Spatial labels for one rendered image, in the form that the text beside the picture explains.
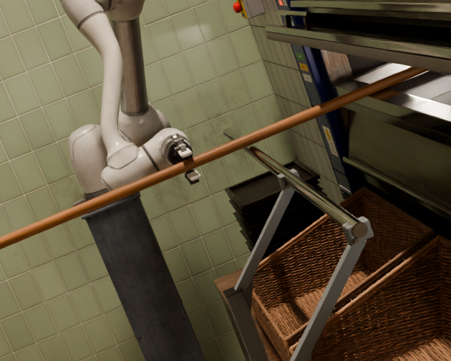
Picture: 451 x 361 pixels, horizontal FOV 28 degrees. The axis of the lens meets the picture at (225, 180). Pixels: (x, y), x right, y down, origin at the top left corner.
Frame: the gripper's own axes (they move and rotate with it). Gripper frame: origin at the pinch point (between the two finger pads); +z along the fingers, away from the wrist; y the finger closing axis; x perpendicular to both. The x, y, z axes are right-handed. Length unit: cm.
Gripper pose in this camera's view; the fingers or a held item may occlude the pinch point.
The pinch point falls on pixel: (190, 164)
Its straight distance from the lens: 245.8
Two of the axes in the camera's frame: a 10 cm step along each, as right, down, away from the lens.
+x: -9.2, 3.8, -1.2
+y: 3.4, 9.1, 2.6
